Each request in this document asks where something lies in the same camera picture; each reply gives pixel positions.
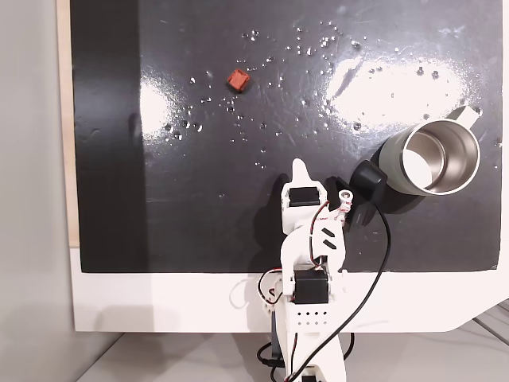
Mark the small red cube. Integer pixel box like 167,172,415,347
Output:
225,68,251,93

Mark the black rubber mat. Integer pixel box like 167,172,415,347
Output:
69,0,504,275

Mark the stainless steel mug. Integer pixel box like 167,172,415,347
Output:
376,106,483,197

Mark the light wooden board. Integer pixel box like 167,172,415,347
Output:
56,0,83,249

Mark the red white servo wire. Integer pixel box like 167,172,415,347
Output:
258,269,285,306
309,201,333,266

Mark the black oval camera box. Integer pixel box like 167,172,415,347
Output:
344,160,388,231

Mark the black camera cable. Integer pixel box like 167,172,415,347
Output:
284,209,393,381

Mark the black power cable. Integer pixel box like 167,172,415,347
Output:
256,332,356,370

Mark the grey metal frame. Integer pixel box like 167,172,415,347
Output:
472,300,509,345

